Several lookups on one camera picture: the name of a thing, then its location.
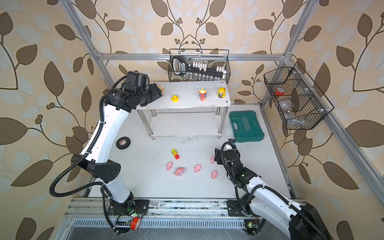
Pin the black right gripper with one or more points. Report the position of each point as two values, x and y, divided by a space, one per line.
218 157

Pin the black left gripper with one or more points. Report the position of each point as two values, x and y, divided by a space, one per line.
155 91

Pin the yellow rubber duck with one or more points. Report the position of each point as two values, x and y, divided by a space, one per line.
175 98

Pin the alien figure toy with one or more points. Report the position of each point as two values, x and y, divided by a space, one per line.
202 94

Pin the yellow bear toy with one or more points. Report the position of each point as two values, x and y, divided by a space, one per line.
221 92

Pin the orange cat toy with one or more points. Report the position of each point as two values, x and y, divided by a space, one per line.
161 88

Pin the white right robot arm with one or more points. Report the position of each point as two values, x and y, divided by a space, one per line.
296 221

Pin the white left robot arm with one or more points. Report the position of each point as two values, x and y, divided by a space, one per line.
115 107

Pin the pink pig toy lower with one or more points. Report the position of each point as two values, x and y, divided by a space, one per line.
214 174

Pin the white two-tier shelf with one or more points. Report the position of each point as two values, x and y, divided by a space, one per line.
189 117

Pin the black socket set holder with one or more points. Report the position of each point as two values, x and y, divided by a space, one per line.
180 67

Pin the pink pig toy middle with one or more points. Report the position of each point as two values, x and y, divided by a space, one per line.
197 168

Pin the green plastic tool case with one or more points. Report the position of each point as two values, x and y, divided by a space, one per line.
246 127

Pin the black tape roll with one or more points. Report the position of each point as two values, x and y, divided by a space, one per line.
123 143

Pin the yellow red toy car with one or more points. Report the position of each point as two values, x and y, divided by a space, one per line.
175 154

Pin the large pink pig toy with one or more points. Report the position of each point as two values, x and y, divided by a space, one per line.
179 172

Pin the red tape roll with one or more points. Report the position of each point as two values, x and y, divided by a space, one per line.
279 91

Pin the red emergency button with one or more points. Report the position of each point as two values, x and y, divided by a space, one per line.
135 223

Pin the black wire basket back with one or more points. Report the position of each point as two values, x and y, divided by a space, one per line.
208 56

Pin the black wire basket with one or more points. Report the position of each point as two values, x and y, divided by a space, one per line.
208 56
304 103

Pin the black wire basket right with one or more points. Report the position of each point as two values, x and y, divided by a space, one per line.
304 103

